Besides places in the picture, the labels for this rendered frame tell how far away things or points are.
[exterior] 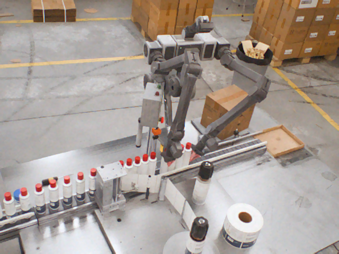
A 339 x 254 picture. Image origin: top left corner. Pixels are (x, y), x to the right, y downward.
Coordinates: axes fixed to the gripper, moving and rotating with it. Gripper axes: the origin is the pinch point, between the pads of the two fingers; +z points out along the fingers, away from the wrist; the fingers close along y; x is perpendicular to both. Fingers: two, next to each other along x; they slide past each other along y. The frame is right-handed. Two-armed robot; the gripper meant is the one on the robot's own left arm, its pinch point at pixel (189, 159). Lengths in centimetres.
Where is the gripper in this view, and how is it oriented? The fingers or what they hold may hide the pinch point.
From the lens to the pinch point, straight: 258.1
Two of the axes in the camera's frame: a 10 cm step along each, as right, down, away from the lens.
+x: 6.2, 3.0, 7.3
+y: 5.1, 5.6, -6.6
